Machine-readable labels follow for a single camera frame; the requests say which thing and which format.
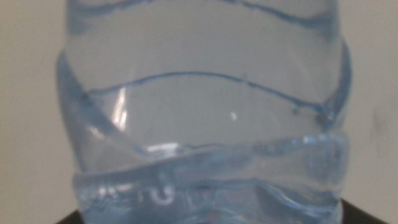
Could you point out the clear water bottle blue label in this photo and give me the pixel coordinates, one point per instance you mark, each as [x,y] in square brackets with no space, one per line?
[202,109]

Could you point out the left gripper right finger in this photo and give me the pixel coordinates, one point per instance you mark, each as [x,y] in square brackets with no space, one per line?
[357,216]

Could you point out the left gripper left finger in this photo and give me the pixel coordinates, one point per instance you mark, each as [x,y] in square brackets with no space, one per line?
[73,219]

